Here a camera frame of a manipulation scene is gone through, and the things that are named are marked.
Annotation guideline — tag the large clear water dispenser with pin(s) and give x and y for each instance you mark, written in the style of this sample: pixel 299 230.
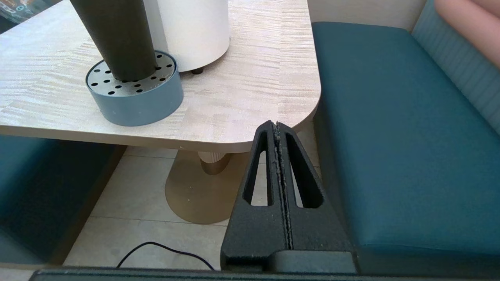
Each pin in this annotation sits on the large clear water dispenser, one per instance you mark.
pixel 195 31

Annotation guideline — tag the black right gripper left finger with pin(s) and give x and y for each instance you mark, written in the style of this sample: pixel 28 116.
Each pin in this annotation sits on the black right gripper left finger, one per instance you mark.
pixel 254 234

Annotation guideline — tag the large blue perforated drip tray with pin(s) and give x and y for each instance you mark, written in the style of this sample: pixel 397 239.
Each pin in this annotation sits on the large blue perforated drip tray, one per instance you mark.
pixel 136 105

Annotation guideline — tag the teal bench with snack bag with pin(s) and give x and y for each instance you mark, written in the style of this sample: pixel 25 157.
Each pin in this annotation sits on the teal bench with snack bag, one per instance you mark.
pixel 39 187

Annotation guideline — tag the teal empty bench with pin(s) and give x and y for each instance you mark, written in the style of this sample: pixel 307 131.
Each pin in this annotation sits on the teal empty bench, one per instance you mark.
pixel 410 136

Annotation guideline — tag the clear snack bag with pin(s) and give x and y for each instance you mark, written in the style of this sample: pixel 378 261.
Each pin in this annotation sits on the clear snack bag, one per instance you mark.
pixel 19 8

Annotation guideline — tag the short pink bolster cushion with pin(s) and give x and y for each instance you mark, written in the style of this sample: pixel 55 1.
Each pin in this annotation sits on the short pink bolster cushion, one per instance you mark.
pixel 472 23

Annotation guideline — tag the round table pedestal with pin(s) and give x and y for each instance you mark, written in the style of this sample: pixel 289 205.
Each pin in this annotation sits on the round table pedestal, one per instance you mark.
pixel 195 195

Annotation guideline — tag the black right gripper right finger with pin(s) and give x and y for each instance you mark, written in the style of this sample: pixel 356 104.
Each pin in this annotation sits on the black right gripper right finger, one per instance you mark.
pixel 312 230

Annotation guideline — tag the black plastic cup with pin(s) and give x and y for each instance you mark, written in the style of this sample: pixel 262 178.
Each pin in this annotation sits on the black plastic cup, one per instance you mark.
pixel 121 39

